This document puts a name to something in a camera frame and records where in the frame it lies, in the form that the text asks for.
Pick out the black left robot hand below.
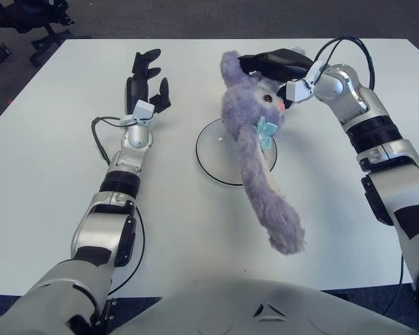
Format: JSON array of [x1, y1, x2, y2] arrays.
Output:
[[120, 48, 172, 128]]

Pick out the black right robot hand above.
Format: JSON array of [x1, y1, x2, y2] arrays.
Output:
[[237, 48, 328, 111]]

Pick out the purple plush bunny doll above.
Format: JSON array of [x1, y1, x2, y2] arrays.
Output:
[[219, 50, 307, 255]]

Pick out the white plate black rim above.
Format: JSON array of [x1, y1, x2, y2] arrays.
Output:
[[195, 118, 279, 186]]

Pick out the silver robot torso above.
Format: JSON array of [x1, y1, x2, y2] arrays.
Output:
[[111, 278, 419, 335]]

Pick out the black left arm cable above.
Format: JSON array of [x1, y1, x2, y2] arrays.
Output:
[[91, 116, 146, 294]]

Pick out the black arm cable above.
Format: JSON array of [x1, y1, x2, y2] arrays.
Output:
[[314, 36, 406, 315], [91, 116, 146, 294]]

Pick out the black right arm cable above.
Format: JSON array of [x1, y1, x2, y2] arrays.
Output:
[[314, 36, 406, 315]]

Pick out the black table bracket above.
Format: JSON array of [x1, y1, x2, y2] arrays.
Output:
[[103, 296, 119, 322]]

